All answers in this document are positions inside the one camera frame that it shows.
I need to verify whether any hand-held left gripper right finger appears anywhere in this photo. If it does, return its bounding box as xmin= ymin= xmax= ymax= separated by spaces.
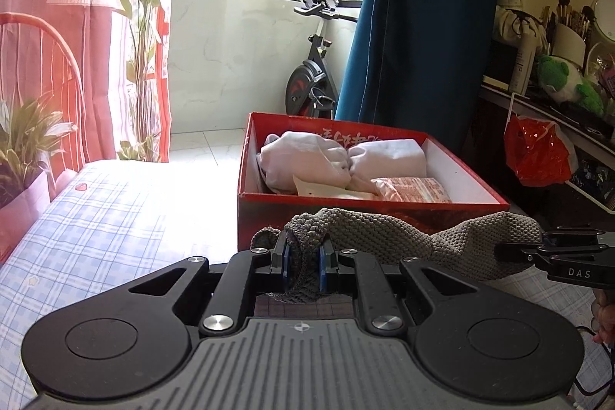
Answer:
xmin=317 ymin=236 xmax=482 ymax=336

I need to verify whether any beige cloth bag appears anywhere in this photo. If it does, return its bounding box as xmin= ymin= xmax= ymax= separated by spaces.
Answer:
xmin=492 ymin=4 xmax=549 ymax=55

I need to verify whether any red cardboard box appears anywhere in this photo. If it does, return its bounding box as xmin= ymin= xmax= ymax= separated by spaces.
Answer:
xmin=237 ymin=112 xmax=511 ymax=250

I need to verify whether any dark blue curtain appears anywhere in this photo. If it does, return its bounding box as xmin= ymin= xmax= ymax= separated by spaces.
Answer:
xmin=334 ymin=0 xmax=505 ymax=161

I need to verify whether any orange printed plastic packet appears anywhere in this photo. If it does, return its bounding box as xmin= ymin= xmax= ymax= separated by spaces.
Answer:
xmin=371 ymin=176 xmax=453 ymax=203

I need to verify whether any dark desk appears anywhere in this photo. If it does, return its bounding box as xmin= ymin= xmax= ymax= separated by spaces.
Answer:
xmin=478 ymin=74 xmax=615 ymax=161

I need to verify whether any cream paper bag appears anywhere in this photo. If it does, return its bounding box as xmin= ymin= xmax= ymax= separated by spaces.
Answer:
xmin=292 ymin=174 xmax=380 ymax=201

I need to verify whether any white brush holder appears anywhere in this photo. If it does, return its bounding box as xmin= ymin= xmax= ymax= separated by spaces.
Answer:
xmin=548 ymin=23 xmax=589 ymax=72

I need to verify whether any round white mirror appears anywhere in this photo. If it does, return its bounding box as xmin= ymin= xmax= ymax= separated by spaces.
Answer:
xmin=588 ymin=0 xmax=615 ymax=55

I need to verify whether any green plush toy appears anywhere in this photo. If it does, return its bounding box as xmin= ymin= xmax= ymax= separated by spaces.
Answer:
xmin=535 ymin=55 xmax=607 ymax=118

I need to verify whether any white bottle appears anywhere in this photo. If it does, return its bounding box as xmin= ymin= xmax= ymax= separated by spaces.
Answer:
xmin=509 ymin=30 xmax=538 ymax=94

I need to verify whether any grey knitted scarf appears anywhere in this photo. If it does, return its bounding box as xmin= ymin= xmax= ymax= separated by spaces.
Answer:
xmin=250 ymin=207 xmax=544 ymax=307

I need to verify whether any black exercise bike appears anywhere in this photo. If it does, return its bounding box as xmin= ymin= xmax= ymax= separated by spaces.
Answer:
xmin=283 ymin=0 xmax=359 ymax=119

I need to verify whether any bunch of makeup brushes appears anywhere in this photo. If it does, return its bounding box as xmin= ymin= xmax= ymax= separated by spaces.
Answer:
xmin=540 ymin=0 xmax=597 ymax=41

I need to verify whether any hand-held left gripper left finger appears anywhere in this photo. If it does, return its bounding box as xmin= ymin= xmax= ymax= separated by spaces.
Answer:
xmin=127 ymin=234 xmax=294 ymax=336

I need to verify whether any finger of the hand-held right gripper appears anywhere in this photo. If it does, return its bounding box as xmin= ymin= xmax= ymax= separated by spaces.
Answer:
xmin=540 ymin=225 xmax=615 ymax=250
xmin=494 ymin=239 xmax=577 ymax=271

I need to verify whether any black cable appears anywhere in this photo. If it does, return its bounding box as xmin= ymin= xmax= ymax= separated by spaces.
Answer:
xmin=572 ymin=324 xmax=615 ymax=402

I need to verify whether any red plastic bag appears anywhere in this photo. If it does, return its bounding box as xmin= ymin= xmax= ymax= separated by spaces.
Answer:
xmin=504 ymin=115 xmax=580 ymax=188

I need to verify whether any person's right hand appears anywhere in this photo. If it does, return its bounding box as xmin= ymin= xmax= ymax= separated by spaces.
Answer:
xmin=592 ymin=290 xmax=615 ymax=346

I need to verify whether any white cloth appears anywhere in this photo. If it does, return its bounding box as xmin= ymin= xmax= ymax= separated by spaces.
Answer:
xmin=347 ymin=139 xmax=428 ymax=192
xmin=256 ymin=131 xmax=351 ymax=194

